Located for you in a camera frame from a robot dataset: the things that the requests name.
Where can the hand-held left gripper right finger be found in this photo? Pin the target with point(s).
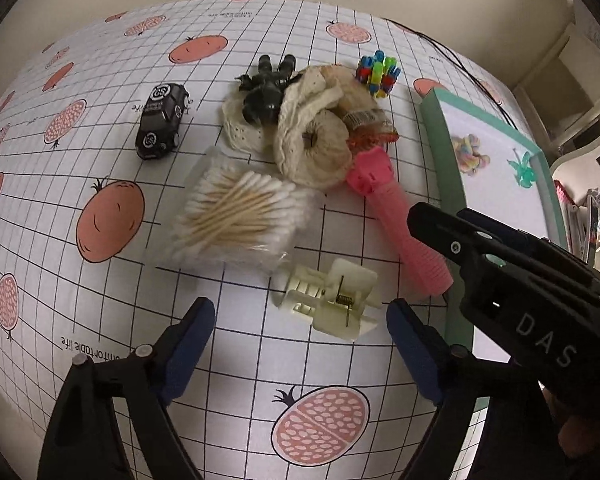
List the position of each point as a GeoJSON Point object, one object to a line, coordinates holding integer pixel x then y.
{"type": "Point", "coordinates": [410, 332]}

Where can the pack of cotton swabs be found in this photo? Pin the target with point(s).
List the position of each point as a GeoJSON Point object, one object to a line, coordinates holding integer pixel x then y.
{"type": "Point", "coordinates": [235, 210]}

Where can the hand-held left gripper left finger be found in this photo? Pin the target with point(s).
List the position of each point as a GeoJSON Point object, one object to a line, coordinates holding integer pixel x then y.
{"type": "Point", "coordinates": [196, 331]}

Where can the colourful toy bricks cluster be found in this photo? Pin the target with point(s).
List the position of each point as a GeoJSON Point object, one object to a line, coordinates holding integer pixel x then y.
{"type": "Point", "coordinates": [377, 74]}

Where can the pile of papers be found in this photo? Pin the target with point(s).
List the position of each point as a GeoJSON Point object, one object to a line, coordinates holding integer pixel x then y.
{"type": "Point", "coordinates": [592, 225]}

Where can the white furniture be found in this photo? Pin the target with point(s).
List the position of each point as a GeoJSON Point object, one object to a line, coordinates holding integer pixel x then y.
{"type": "Point", "coordinates": [570, 90]}

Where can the black plastic toy figure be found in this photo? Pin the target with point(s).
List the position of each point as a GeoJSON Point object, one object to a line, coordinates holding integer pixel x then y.
{"type": "Point", "coordinates": [265, 92]}

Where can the black toy car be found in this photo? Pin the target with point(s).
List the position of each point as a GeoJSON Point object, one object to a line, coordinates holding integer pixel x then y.
{"type": "Point", "coordinates": [161, 119]}

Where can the beige perforated pad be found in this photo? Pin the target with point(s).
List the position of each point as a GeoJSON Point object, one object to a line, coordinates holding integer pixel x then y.
{"type": "Point", "coordinates": [245, 130]}

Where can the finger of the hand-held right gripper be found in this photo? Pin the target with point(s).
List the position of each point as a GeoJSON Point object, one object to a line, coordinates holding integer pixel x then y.
{"type": "Point", "coordinates": [500, 232]}
{"type": "Point", "coordinates": [437, 227]}

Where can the cream hair claw clip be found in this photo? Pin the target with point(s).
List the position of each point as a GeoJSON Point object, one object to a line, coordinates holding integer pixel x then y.
{"type": "Point", "coordinates": [340, 305]}

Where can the pomegranate print grid tablecloth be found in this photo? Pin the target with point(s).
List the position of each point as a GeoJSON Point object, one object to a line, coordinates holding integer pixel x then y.
{"type": "Point", "coordinates": [260, 370]}

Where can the green-rimmed white box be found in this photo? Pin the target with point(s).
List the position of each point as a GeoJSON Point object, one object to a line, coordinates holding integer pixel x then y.
{"type": "Point", "coordinates": [495, 130]}

